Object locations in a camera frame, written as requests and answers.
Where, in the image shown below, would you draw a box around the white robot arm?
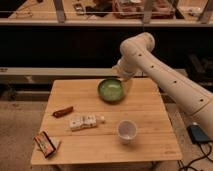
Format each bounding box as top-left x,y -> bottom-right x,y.
114,32 -> 213,139

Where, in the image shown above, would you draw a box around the green bowl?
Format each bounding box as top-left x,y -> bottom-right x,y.
97,78 -> 125,103

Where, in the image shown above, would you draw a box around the wooden table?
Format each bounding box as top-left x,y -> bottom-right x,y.
31,78 -> 182,165

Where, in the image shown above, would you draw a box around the white paper cup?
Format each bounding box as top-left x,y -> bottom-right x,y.
117,120 -> 137,145

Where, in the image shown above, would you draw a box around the brown sausage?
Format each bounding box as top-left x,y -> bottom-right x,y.
52,106 -> 74,118

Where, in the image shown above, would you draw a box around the black power adapter box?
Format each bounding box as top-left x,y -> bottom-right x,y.
187,125 -> 211,144

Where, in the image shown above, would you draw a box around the orange snack packet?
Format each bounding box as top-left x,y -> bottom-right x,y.
34,131 -> 60,158

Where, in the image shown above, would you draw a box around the metal shelf rail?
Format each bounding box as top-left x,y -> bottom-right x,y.
0,67 -> 116,77

